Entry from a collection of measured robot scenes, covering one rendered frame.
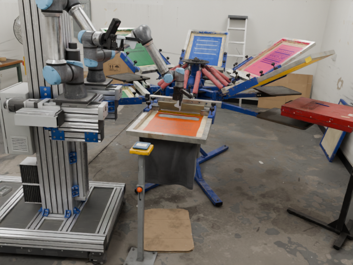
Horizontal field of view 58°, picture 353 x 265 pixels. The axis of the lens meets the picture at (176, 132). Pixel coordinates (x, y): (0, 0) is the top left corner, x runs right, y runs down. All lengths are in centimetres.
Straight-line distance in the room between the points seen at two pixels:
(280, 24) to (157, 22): 244
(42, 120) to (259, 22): 534
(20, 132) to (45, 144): 19
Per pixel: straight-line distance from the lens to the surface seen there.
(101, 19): 740
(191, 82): 355
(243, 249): 288
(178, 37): 693
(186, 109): 280
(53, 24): 203
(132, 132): 234
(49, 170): 267
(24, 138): 257
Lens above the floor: 183
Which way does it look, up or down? 21 degrees down
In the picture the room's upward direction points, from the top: 3 degrees clockwise
